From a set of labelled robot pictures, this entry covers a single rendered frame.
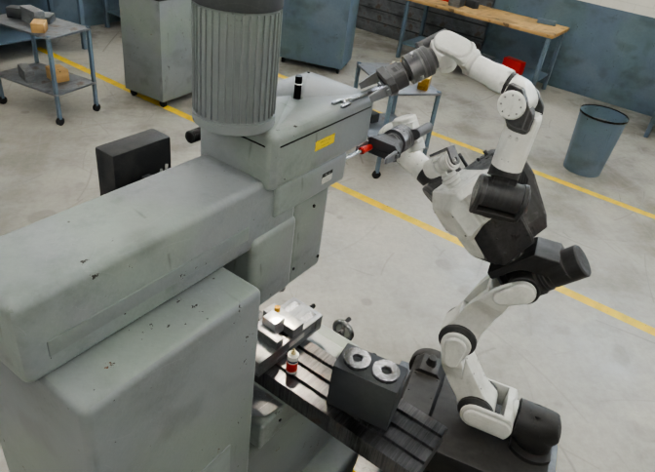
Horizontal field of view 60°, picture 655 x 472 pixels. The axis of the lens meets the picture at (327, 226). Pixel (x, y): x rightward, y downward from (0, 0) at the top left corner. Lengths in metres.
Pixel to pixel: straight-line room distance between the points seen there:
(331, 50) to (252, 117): 6.49
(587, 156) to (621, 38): 2.90
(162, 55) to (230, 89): 4.85
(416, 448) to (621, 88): 7.57
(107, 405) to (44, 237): 0.35
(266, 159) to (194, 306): 0.39
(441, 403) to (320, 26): 5.97
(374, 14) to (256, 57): 8.92
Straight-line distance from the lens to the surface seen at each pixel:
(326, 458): 2.76
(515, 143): 1.66
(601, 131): 6.24
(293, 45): 7.94
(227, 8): 1.25
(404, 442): 1.97
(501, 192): 1.72
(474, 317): 2.16
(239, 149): 1.45
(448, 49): 1.68
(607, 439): 3.63
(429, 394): 2.57
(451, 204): 1.85
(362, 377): 1.85
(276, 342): 2.02
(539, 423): 2.45
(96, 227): 1.27
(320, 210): 1.74
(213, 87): 1.32
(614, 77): 9.01
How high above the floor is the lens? 2.46
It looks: 33 degrees down
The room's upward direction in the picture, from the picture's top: 8 degrees clockwise
